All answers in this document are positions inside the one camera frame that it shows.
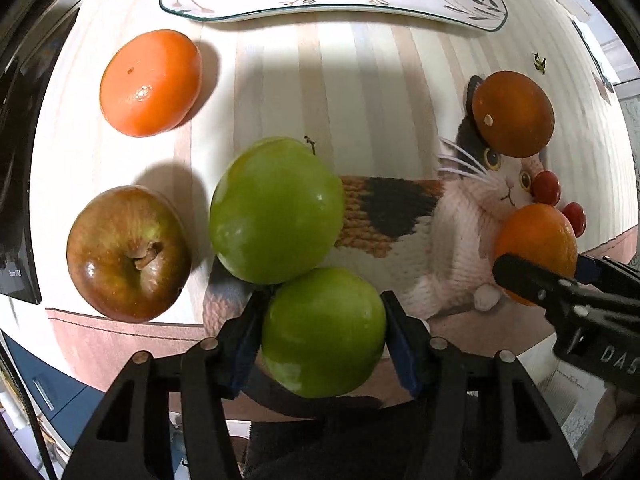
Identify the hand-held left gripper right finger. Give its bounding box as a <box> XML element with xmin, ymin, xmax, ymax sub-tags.
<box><xmin>380</xmin><ymin>290</ymin><xmax>583</xmax><ymax>480</ymax></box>

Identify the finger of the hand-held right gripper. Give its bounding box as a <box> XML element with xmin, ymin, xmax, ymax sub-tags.
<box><xmin>492</xmin><ymin>253</ymin><xmax>640</xmax><ymax>322</ymax></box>
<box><xmin>575</xmin><ymin>254</ymin><xmax>640</xmax><ymax>300</ymax></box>

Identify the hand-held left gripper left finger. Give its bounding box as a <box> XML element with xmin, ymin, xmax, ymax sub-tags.
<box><xmin>62</xmin><ymin>287</ymin><xmax>274</xmax><ymax>480</ymax></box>

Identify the round orange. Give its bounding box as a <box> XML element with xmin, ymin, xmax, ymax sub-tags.
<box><xmin>493</xmin><ymin>203</ymin><xmax>579</xmax><ymax>307</ymax></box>

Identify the small green apple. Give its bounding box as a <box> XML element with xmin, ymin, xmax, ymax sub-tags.
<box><xmin>260</xmin><ymin>267</ymin><xmax>389</xmax><ymax>399</ymax></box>

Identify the person's right hand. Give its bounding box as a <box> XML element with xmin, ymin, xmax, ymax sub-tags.
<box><xmin>582</xmin><ymin>382</ymin><xmax>640</xmax><ymax>476</ymax></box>

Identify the red cherry tomato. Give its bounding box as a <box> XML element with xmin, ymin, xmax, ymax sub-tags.
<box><xmin>531</xmin><ymin>170</ymin><xmax>561</xmax><ymax>206</ymax></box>
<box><xmin>562</xmin><ymin>202</ymin><xmax>587</xmax><ymax>237</ymax></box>

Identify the large green apple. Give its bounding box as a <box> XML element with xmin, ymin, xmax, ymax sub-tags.
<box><xmin>208</xmin><ymin>136</ymin><xmax>346</xmax><ymax>286</ymax></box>

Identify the red apple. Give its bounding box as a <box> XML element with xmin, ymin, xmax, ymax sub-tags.
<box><xmin>66</xmin><ymin>185</ymin><xmax>193</xmax><ymax>324</ymax></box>

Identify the dark brownish orange tangerine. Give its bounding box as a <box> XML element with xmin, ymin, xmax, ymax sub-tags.
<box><xmin>472</xmin><ymin>70</ymin><xmax>556</xmax><ymax>159</ymax></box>

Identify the blue cabinet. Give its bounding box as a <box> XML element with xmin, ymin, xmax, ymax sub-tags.
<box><xmin>0</xmin><ymin>330</ymin><xmax>103</xmax><ymax>461</ymax></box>

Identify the cat print tablecloth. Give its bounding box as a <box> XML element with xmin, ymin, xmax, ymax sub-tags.
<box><xmin>30</xmin><ymin>4</ymin><xmax>632</xmax><ymax>411</ymax></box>

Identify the bright orange tangerine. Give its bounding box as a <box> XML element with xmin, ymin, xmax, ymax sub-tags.
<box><xmin>99</xmin><ymin>29</ymin><xmax>203</xmax><ymax>138</ymax></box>

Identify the black laptop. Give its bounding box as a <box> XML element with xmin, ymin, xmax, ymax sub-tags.
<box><xmin>0</xmin><ymin>5</ymin><xmax>82</xmax><ymax>306</ymax></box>

